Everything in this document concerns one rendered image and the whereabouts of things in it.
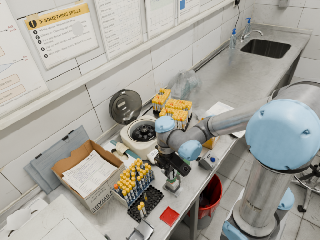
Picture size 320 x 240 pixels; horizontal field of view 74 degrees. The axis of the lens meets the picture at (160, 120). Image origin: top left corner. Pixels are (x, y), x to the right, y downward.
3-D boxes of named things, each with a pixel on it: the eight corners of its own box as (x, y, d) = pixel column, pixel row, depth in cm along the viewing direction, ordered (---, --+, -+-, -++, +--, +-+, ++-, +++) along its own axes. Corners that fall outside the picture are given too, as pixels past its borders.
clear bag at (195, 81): (187, 94, 167) (186, 79, 158) (174, 85, 178) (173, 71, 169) (206, 85, 175) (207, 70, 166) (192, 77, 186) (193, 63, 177)
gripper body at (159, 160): (165, 155, 100) (163, 137, 92) (179, 164, 96) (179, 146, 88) (154, 166, 96) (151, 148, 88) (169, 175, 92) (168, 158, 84)
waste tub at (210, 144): (212, 150, 123) (213, 138, 116) (191, 142, 129) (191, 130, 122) (221, 135, 131) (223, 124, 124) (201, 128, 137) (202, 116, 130)
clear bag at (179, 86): (182, 106, 156) (181, 85, 144) (160, 102, 163) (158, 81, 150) (193, 88, 173) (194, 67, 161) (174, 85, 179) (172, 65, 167)
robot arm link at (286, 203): (289, 209, 77) (305, 190, 68) (270, 235, 71) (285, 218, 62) (258, 187, 84) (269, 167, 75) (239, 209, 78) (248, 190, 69)
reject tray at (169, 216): (171, 227, 92) (170, 226, 92) (159, 218, 96) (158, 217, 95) (179, 215, 96) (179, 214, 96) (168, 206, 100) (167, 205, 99)
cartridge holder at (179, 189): (177, 197, 103) (176, 194, 100) (162, 187, 107) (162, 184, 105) (183, 189, 106) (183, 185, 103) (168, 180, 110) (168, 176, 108)
